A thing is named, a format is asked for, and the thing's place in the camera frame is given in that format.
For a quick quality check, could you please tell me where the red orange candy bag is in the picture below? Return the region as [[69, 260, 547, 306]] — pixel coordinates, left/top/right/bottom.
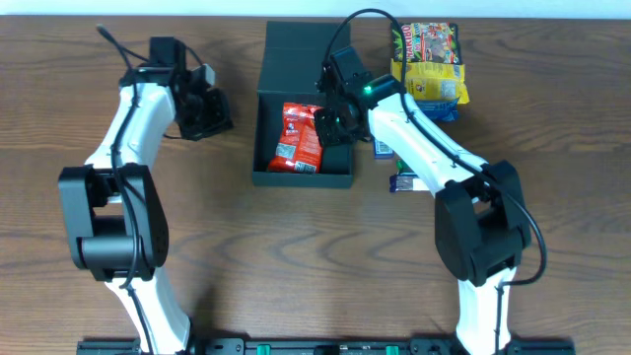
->
[[267, 103, 323, 174]]

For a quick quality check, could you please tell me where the yellow snack bag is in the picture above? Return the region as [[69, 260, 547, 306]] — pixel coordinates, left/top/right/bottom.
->
[[403, 62, 470, 105]]

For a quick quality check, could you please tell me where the Haribo gummy candy bag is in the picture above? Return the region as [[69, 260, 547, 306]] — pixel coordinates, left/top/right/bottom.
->
[[391, 23, 463, 65]]

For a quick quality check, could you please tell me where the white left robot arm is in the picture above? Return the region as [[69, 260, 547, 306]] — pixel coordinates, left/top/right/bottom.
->
[[58, 64, 229, 354]]

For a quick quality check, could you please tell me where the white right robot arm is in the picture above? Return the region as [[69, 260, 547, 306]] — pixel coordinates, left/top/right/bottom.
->
[[315, 74, 542, 354]]

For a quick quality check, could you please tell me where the small blue gum pack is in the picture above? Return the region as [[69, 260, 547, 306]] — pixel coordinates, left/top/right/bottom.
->
[[373, 139, 394, 160]]

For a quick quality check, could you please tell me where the blue long cookie pack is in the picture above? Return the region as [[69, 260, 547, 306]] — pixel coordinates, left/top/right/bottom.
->
[[416, 99, 459, 122]]

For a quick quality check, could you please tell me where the green candy bar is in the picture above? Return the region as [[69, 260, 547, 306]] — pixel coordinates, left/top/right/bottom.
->
[[396, 160, 414, 175]]

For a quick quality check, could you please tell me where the purple chocolate bar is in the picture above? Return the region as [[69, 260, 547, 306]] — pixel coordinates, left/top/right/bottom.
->
[[389, 175, 429, 193]]

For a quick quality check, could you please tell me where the dark green open box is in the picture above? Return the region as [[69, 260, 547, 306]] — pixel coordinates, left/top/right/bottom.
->
[[252, 21, 354, 188]]

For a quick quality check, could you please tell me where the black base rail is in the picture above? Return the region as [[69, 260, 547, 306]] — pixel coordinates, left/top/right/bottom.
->
[[76, 337, 577, 355]]

